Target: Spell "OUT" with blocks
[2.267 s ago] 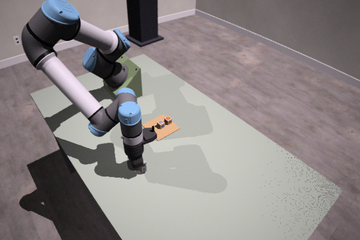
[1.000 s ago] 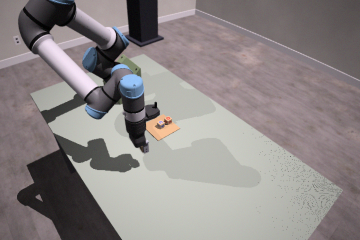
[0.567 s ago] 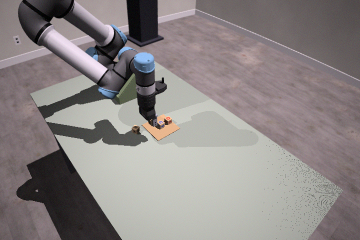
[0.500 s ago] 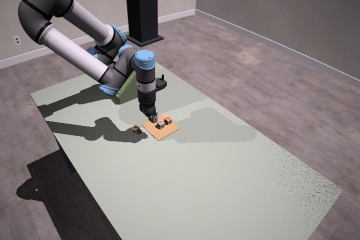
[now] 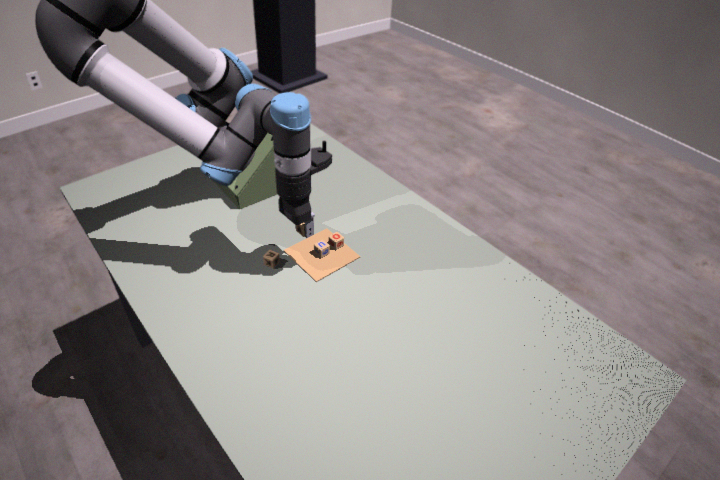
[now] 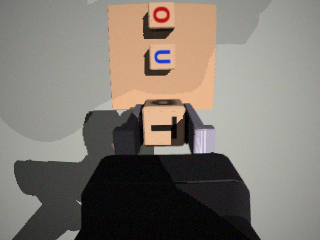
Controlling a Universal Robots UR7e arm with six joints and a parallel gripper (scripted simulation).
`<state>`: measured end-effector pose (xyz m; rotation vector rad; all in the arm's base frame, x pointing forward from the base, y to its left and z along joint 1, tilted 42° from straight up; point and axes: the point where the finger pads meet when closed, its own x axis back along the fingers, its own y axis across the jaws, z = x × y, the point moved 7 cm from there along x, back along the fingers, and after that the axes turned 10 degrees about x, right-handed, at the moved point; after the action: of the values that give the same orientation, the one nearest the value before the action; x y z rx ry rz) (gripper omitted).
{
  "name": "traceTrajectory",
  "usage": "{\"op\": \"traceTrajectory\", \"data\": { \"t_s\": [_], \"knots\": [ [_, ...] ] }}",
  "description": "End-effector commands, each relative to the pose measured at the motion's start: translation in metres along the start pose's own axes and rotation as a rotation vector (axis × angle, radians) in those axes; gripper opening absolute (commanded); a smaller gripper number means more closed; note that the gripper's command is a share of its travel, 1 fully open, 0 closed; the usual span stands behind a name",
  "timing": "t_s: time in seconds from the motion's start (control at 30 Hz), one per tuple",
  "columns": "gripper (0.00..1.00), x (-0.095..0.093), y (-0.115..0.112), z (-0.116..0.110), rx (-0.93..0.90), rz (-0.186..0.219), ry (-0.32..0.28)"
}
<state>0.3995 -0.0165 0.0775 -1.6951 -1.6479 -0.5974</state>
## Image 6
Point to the tan flat mat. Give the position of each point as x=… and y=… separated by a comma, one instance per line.
x=194, y=36

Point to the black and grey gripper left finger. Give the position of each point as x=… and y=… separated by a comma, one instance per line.
x=128, y=138

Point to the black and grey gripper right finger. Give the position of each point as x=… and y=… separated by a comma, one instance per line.
x=199, y=137

